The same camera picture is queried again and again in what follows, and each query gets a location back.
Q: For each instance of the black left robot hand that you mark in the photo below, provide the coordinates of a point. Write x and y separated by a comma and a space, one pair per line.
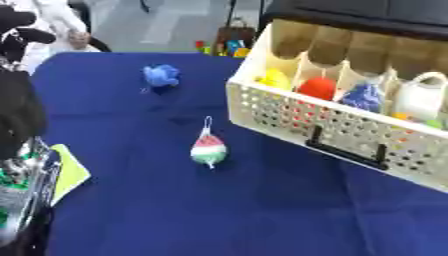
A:
17, 110

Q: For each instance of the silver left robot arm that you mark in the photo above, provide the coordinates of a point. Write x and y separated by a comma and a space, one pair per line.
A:
23, 186

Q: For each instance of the pale compartment drawer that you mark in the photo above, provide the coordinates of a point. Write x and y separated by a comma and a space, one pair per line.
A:
350, 120

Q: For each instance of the yellow green paper sheet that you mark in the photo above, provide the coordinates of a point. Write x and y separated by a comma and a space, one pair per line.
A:
69, 171

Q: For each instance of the person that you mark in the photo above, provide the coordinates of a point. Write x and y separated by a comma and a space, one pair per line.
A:
49, 25

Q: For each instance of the blue soft toy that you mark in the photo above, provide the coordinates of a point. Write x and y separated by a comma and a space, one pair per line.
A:
160, 75

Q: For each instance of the red white green net ball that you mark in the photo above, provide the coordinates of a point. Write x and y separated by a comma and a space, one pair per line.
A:
208, 150

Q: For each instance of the basket of colourful toys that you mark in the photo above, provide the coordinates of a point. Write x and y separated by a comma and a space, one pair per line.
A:
228, 41

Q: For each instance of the yellow soft toy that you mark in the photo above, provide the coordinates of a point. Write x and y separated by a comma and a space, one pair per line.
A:
274, 79

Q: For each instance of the blue net pouf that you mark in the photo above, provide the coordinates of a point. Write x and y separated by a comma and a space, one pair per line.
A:
363, 97

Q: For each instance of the white jug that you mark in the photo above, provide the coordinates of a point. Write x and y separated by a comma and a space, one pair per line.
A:
421, 96

